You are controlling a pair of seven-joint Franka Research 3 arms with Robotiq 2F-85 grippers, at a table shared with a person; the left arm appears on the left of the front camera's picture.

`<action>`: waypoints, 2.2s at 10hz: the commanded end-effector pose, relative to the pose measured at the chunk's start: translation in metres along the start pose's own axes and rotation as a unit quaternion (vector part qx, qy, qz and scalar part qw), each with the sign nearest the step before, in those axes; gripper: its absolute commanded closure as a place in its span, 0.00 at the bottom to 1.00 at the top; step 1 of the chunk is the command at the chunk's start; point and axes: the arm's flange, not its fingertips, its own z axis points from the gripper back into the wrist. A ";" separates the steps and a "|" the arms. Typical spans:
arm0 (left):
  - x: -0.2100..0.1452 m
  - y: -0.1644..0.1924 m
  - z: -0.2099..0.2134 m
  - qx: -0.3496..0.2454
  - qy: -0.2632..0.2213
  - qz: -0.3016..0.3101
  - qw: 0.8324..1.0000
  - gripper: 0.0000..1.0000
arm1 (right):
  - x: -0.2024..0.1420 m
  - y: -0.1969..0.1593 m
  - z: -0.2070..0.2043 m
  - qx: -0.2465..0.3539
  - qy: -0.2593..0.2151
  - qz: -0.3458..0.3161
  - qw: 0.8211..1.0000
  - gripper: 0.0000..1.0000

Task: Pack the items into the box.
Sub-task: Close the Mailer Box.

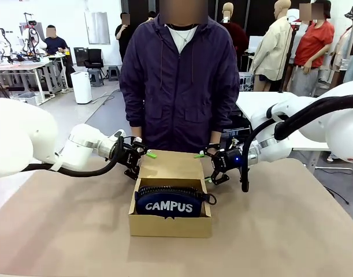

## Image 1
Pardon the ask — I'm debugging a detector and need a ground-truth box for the black office chair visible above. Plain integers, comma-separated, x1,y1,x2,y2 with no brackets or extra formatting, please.
86,48,104,70

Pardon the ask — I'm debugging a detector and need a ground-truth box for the grey workbench table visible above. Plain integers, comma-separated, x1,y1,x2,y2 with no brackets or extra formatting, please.
0,62,54,103

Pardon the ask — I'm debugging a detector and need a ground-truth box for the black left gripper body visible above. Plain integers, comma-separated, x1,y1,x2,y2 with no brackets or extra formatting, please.
118,140,144,174

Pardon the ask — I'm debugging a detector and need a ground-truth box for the woman in red shirt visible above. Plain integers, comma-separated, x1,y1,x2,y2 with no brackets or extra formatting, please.
288,0,336,98

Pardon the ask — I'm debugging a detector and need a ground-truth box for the brown cardboard box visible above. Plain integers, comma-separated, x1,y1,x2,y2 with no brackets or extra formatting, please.
128,149,213,239

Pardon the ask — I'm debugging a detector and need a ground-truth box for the person's left forearm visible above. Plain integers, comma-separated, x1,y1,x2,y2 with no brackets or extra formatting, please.
211,98,237,135

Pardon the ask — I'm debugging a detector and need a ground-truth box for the mannequin with dark red garment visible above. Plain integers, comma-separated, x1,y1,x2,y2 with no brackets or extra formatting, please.
219,2,249,70

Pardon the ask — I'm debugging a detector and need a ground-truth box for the person in purple jacket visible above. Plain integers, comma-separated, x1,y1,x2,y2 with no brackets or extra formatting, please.
119,14,240,154

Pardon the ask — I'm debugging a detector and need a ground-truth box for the navy CAMPUS zipper pouch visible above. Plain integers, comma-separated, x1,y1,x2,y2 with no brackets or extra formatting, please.
135,186,217,217

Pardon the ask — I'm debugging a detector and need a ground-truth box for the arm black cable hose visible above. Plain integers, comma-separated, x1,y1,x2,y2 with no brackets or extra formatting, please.
20,141,128,177
241,96,353,193

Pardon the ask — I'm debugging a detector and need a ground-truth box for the grey wall panel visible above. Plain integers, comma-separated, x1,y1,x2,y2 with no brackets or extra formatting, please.
84,11,111,46

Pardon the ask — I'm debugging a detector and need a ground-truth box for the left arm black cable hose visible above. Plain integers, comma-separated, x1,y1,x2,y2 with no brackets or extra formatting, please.
20,141,128,177

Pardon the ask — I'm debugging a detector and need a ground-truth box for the person's right forearm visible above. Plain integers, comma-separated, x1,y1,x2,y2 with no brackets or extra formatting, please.
125,98,145,137

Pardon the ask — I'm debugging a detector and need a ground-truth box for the white air purifier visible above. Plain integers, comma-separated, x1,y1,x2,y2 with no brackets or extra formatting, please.
70,71,93,104

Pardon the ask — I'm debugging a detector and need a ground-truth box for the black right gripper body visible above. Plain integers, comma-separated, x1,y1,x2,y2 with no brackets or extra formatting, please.
219,148,248,173

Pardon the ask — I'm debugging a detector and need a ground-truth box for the black tripod leg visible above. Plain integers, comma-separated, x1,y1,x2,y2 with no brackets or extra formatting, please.
0,73,9,99

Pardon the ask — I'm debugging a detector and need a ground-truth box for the mannequin with beige jacket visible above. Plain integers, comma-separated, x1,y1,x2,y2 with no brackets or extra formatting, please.
248,0,294,92

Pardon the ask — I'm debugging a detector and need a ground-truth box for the clear plastic storage bin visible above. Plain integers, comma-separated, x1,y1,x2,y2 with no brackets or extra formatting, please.
13,91,40,104

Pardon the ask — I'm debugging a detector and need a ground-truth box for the seated man in dark shirt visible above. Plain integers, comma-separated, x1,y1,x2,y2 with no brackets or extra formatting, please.
44,25,69,55

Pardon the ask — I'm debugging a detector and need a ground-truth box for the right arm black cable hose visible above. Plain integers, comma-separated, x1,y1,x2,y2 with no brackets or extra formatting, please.
241,96,353,193

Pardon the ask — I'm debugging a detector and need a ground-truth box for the person in black clothes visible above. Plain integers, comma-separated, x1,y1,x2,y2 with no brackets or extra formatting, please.
114,12,136,63

